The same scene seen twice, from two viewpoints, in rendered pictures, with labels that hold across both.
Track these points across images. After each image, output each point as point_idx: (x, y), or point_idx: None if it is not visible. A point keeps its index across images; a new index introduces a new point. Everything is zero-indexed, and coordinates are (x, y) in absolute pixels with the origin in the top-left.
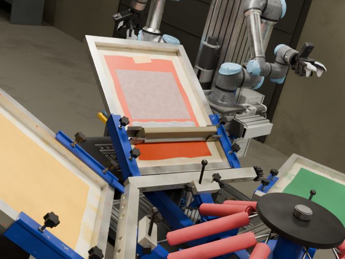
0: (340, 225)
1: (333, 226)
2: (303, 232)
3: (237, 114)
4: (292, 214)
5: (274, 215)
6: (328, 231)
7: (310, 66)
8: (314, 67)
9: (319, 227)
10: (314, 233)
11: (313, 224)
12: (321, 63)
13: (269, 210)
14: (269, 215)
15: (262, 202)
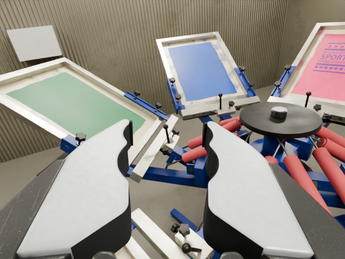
0: (243, 113)
1: (251, 111)
2: (281, 106)
3: None
4: (286, 115)
5: (304, 113)
6: (257, 108)
7: (246, 142)
8: (217, 124)
9: (265, 110)
10: (271, 106)
11: (268, 111)
12: (53, 171)
13: (309, 116)
14: (309, 112)
15: (317, 122)
